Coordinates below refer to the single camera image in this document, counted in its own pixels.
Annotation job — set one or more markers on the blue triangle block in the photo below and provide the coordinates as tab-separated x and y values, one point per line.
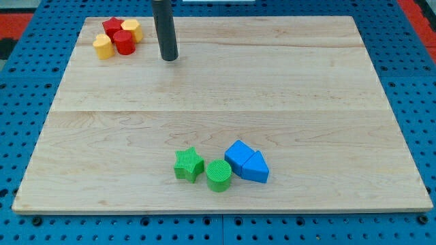
255	168

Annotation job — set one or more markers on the yellow heart block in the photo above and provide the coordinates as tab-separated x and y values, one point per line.
103	46

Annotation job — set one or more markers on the blue cube block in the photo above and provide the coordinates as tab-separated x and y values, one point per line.
237	154

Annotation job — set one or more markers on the wooden board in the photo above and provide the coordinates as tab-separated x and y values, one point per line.
300	89

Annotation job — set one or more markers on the green star block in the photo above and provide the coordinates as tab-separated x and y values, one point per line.
188	165

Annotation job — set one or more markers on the yellow hexagon block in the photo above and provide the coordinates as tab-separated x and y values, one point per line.
133	26

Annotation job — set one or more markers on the red star block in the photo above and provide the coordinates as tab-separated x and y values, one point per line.
111	26

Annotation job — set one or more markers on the green cylinder block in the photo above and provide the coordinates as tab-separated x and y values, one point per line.
218	173

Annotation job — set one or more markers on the red cylinder block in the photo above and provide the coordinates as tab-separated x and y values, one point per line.
124	42

